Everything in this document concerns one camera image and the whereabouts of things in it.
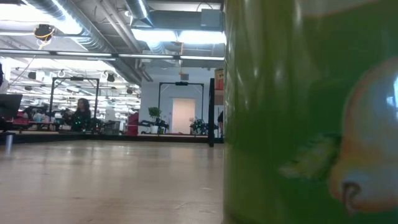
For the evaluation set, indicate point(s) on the person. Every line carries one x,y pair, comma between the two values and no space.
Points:
221,119
81,115

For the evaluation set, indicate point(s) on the green pears can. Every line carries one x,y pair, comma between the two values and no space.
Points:
280,93

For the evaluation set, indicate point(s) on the silver ventilation duct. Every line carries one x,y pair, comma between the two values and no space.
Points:
90,40
138,9

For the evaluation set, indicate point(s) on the black aluminium rig frame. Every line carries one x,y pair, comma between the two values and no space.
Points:
46,137

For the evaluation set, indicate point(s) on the red cabinet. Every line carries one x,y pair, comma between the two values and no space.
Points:
133,124

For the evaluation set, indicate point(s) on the black monitor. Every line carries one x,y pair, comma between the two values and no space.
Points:
9,105

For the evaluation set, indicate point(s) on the black gantry frame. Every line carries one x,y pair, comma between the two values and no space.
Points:
76,78
182,83

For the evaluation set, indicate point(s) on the long ceiling light bar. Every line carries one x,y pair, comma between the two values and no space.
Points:
93,54

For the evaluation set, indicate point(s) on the grey bin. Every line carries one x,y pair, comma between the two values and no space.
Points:
114,127

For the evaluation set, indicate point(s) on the green potted plant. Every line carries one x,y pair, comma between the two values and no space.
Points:
154,112

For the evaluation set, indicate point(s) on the fluorescent ceiling light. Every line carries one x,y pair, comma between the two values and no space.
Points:
192,36

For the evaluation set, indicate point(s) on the silver metal post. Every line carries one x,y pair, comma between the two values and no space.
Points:
9,143

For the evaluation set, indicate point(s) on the background black robot arm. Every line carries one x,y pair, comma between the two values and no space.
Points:
199,126
164,125

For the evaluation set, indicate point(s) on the grey hanging box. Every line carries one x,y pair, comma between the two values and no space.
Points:
184,76

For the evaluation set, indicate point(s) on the white door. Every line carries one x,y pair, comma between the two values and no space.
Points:
183,115

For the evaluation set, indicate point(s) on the grey ceiling box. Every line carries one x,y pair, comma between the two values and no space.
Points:
211,18

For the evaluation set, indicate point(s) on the black hanging spotlight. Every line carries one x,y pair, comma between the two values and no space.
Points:
31,75
110,77

